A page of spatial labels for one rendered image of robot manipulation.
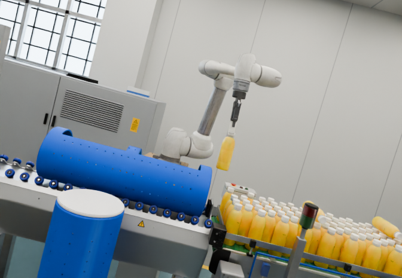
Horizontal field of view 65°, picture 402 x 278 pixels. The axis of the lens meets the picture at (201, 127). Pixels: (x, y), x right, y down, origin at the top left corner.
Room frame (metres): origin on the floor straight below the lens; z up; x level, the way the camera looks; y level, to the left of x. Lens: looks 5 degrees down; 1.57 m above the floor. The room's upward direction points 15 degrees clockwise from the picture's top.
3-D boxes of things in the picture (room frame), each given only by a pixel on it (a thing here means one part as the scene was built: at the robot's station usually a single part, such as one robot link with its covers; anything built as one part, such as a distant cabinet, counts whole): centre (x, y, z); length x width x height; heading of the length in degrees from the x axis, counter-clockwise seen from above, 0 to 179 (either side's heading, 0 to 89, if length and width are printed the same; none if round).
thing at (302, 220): (1.37, -0.57, 1.18); 0.06 x 0.06 x 0.05
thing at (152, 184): (1.69, 0.32, 1.09); 0.88 x 0.28 x 0.28; 93
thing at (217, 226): (1.52, -0.22, 0.95); 0.10 x 0.07 x 0.10; 3
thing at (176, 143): (2.37, 0.15, 1.22); 0.18 x 0.16 x 0.22; 113
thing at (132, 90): (3.50, 0.77, 1.48); 0.24 x 0.12 x 0.08; 95
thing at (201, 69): (2.27, 0.07, 1.81); 0.18 x 0.14 x 0.13; 23
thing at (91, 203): (1.30, 0.36, 1.03); 0.28 x 0.28 x 0.01
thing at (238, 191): (2.01, -0.35, 1.05); 0.20 x 0.10 x 0.10; 93
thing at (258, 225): (1.59, -0.42, 1.00); 0.07 x 0.07 x 0.19
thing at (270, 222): (1.63, -0.48, 1.00); 0.07 x 0.07 x 0.19
